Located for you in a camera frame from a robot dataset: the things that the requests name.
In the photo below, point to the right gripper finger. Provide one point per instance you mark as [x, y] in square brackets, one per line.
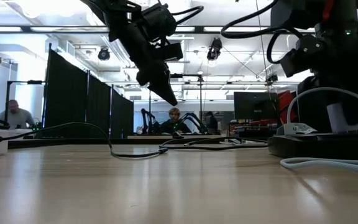
[353, 99]

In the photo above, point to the person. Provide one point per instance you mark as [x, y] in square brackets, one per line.
[17, 118]
[174, 126]
[211, 123]

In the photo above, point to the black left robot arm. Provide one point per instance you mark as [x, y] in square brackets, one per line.
[117, 12]

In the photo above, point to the background black robot arm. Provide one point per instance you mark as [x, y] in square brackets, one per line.
[146, 119]
[197, 123]

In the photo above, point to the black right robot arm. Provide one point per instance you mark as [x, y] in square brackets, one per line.
[306, 12]

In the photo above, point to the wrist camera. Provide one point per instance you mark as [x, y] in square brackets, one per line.
[294, 63]
[173, 51]

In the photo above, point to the black table edge rail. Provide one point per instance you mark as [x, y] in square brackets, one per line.
[135, 141]

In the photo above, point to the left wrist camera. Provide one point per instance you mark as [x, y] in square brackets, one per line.
[173, 51]

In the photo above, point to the small black clamp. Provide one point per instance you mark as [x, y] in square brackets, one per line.
[178, 136]

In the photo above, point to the black monitor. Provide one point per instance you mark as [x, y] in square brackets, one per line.
[253, 105]

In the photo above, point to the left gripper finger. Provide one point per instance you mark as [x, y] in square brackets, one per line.
[166, 90]

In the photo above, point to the red cabinet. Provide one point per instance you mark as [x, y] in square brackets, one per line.
[284, 102]

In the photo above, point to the red tool cart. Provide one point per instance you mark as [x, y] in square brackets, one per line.
[250, 129]

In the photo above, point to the black power strip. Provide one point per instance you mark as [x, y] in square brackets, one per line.
[322, 146]

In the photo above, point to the white power adapter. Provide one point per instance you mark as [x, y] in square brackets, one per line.
[332, 118]

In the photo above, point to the grey USB charging hub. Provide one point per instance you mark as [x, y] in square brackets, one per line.
[303, 129]

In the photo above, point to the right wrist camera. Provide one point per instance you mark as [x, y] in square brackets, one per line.
[294, 63]

